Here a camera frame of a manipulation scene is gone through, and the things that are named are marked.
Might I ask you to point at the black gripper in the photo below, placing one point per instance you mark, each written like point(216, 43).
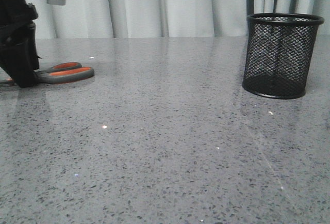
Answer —
point(20, 60)

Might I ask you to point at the grey orange handled scissors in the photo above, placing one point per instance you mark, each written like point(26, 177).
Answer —
point(58, 74)

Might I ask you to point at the black mesh pen bucket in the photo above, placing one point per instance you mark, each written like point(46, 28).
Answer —
point(279, 52)

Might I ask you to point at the grey curtain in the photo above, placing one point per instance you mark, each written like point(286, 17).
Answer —
point(162, 18)

